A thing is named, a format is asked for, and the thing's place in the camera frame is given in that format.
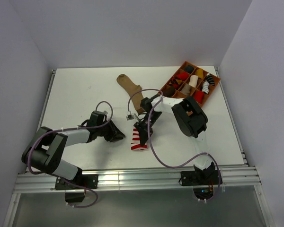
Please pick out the tan brown sock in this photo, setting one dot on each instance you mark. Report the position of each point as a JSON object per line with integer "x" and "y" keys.
{"x": 125, "y": 82}

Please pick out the dark teal rolled sock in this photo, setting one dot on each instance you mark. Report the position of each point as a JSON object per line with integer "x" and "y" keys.
{"x": 189, "y": 69}

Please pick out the argyle patterned rolled sock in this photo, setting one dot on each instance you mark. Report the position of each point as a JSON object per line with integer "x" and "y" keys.
{"x": 175, "y": 82}

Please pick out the cream rolled sock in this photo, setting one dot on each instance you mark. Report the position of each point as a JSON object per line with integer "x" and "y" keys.
{"x": 193, "y": 82}

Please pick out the left aluminium side rail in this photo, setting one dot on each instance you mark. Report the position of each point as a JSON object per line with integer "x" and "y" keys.
{"x": 46, "y": 98}

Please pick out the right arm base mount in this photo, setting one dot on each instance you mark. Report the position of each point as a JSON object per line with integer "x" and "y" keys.
{"x": 196, "y": 179}

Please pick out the yellow rolled sock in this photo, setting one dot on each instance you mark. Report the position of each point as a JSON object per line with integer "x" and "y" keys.
{"x": 200, "y": 73}

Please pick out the right aluminium side rail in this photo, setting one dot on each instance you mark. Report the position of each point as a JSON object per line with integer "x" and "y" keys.
{"x": 233, "y": 124}

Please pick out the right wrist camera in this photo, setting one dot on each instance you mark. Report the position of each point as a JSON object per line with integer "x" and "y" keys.
{"x": 130, "y": 117}

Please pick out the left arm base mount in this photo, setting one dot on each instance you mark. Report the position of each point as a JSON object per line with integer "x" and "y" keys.
{"x": 75, "y": 190}

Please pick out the white grey striped sock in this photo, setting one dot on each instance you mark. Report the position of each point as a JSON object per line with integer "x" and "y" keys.
{"x": 205, "y": 87}

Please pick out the grey brown rolled sock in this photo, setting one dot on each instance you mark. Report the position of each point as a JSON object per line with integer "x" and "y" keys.
{"x": 186, "y": 89}

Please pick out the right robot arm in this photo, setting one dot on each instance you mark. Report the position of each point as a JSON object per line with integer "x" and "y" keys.
{"x": 192, "y": 122}

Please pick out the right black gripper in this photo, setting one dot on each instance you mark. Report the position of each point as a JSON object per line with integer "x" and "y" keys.
{"x": 143, "y": 130}

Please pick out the dark brown rolled sock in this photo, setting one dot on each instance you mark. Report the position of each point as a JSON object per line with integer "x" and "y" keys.
{"x": 169, "y": 92}

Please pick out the aluminium side rail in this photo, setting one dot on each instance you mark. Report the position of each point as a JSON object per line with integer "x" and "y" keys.
{"x": 46, "y": 98}
{"x": 233, "y": 124}

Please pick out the black white striped sock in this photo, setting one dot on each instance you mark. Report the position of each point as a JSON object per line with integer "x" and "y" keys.
{"x": 209, "y": 79}

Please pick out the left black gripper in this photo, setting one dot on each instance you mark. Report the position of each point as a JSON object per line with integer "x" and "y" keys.
{"x": 115, "y": 134}

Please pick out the red rolled sock lower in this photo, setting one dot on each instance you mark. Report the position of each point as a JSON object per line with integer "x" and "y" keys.
{"x": 198, "y": 96}

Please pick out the aluminium front rail frame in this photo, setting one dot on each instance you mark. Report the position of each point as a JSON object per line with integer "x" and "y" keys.
{"x": 137, "y": 179}

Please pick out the red white striped sock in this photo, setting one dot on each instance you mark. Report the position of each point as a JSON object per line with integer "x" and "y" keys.
{"x": 135, "y": 143}

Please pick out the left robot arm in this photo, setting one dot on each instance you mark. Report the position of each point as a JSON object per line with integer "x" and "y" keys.
{"x": 45, "y": 150}

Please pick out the red rolled sock upper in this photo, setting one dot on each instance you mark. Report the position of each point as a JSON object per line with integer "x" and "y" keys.
{"x": 183, "y": 76}

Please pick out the orange divided sock tray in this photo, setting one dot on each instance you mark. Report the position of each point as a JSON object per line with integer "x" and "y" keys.
{"x": 178, "y": 94}

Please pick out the red rolled sock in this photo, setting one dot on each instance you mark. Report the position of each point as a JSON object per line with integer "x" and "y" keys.
{"x": 183, "y": 76}
{"x": 198, "y": 96}

